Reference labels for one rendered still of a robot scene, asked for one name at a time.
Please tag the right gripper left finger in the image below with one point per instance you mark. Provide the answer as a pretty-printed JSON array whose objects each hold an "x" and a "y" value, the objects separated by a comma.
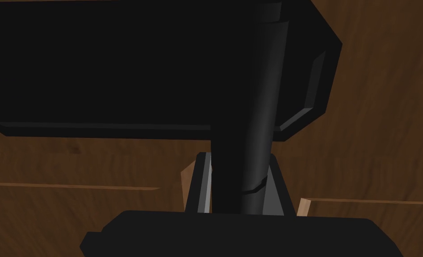
[{"x": 201, "y": 192}]

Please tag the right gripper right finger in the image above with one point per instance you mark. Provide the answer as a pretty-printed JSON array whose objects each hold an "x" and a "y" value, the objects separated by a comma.
[{"x": 275, "y": 200}]

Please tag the brown wooden cupboard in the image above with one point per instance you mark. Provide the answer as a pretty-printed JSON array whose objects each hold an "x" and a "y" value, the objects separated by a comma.
[{"x": 54, "y": 221}]

